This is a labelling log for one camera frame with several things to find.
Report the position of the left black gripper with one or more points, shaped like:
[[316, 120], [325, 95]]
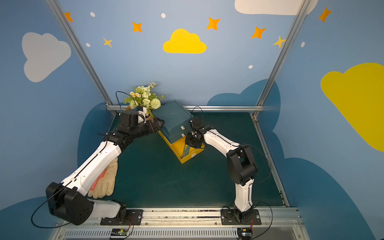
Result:
[[154, 125]]

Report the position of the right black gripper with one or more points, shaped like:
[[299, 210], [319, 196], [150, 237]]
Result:
[[193, 141]]

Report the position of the yellow bottom drawer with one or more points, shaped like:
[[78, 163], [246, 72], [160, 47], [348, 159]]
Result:
[[182, 151]]

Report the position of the teal drawer cabinet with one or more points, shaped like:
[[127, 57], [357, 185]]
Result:
[[177, 121]]

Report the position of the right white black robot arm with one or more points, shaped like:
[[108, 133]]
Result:
[[241, 165]]

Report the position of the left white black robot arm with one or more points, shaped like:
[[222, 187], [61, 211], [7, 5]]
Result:
[[68, 200]]

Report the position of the artificial green white flowers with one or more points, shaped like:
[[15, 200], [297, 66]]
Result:
[[144, 96]]

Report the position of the beige cloth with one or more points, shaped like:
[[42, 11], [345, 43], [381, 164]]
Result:
[[105, 183]]

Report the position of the right green circuit board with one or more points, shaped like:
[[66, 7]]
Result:
[[244, 234]]

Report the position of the green circuit board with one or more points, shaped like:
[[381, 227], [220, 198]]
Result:
[[119, 233], [244, 234]]

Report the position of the left green circuit board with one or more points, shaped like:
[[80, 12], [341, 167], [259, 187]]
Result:
[[119, 233]]

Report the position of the right aluminium frame post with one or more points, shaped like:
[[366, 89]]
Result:
[[303, 11]]

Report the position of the aluminium frame post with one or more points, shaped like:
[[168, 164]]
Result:
[[59, 14], [303, 11]]

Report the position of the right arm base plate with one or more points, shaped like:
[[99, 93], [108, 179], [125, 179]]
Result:
[[234, 217]]

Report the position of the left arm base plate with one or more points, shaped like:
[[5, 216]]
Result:
[[127, 217]]

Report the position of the aluminium front rail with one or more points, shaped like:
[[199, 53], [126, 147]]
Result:
[[278, 223]]

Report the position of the left aluminium frame post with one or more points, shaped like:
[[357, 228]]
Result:
[[59, 14]]

